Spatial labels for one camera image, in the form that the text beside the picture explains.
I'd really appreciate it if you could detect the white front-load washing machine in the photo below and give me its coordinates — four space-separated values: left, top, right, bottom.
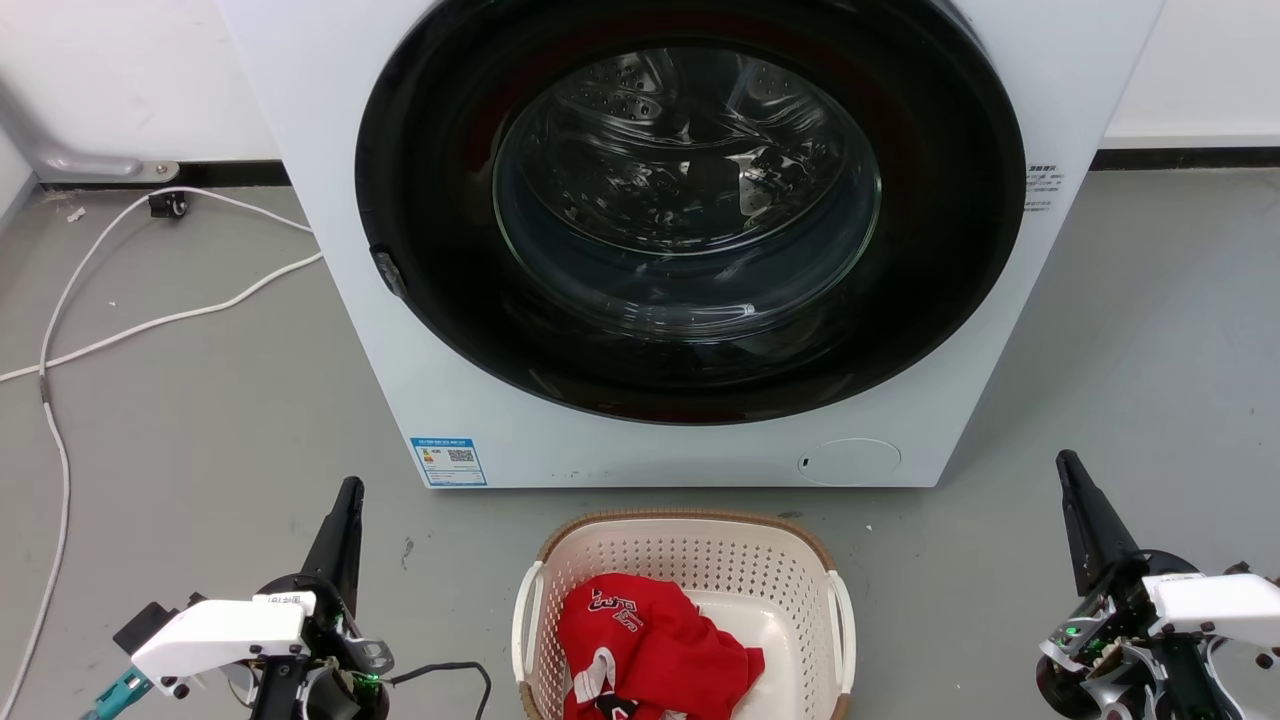
214 0 1169 490

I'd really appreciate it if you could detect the long white looping floor cable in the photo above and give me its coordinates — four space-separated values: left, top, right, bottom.
0 186 315 713

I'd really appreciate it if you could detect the red printed garment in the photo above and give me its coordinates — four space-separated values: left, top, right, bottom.
557 573 766 720

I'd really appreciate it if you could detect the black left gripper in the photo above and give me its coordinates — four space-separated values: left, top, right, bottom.
247 476 395 720

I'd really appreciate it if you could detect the grey metal floor bracket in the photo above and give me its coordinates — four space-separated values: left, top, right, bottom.
0 75 181 186

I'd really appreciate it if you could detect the blue energy label sticker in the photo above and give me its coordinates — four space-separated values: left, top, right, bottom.
410 436 488 488

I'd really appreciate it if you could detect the small printed text sticker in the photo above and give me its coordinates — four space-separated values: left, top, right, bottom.
1024 164 1065 213

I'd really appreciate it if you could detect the black round washing machine door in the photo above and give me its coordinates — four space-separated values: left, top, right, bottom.
354 0 1028 426

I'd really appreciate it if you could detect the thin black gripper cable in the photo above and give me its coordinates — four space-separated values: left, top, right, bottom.
388 660 494 720

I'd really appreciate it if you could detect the cream perforated laundry basket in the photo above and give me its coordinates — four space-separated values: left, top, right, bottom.
511 509 858 720

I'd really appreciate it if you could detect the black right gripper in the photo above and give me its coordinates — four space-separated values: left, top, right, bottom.
1034 449 1226 720

